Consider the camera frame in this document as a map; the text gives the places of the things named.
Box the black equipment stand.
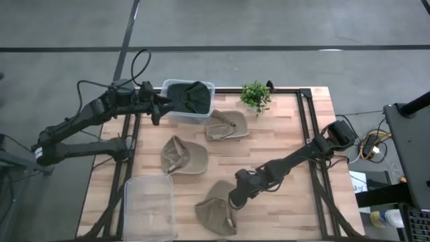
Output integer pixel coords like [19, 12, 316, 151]
[355, 91, 430, 210]

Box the clear plastic storage bin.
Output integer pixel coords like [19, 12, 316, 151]
[123, 174, 177, 242]
[160, 79, 216, 125]

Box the black metal frame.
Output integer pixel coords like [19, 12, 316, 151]
[77, 80, 367, 242]

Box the white and yellow bottle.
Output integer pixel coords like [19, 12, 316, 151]
[369, 208, 405, 229]

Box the thin black floor cable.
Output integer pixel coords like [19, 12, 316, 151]
[335, 110, 384, 118]

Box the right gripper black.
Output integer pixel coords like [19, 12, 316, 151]
[228, 169, 267, 209]

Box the green plant in white pot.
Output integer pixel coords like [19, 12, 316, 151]
[240, 81, 273, 117]

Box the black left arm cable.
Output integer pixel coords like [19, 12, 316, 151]
[76, 48, 153, 117]

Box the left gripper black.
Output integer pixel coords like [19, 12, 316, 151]
[138, 80, 176, 127]

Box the white paper sheet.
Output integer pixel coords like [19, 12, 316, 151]
[349, 170, 369, 194]

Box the black plastic crate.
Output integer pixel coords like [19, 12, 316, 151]
[406, 208, 430, 242]

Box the black power strip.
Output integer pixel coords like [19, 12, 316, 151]
[363, 133, 381, 156]

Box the grey metal stand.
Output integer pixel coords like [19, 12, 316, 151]
[0, 133, 54, 242]

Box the beige baseball cap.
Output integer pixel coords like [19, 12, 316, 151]
[194, 180, 238, 236]
[205, 110, 250, 142]
[160, 135, 209, 175]

